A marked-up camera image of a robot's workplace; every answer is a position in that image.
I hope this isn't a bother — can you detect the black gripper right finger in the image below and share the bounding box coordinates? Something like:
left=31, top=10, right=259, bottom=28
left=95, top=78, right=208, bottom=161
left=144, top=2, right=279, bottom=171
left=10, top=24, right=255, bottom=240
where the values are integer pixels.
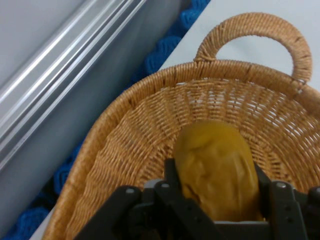
left=253, top=162, right=320, bottom=240

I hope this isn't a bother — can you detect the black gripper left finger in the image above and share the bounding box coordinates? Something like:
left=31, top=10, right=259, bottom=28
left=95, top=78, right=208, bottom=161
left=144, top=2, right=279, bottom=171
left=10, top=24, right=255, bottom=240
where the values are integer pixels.
left=74, top=158, right=221, bottom=240

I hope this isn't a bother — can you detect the yellow-brown toy potato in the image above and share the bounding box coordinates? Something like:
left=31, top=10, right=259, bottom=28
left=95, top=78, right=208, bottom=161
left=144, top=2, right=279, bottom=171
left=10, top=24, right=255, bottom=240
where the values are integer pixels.
left=174, top=121, right=266, bottom=223

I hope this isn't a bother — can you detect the woven wicker basket with handles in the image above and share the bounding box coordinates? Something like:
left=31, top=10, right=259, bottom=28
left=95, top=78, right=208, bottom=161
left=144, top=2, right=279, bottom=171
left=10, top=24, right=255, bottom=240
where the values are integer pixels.
left=42, top=12, right=320, bottom=240

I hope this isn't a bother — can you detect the aluminium frame rail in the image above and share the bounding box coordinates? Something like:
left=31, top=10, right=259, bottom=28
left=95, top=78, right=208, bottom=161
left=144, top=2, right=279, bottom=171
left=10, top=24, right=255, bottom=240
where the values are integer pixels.
left=0, top=0, right=157, bottom=172

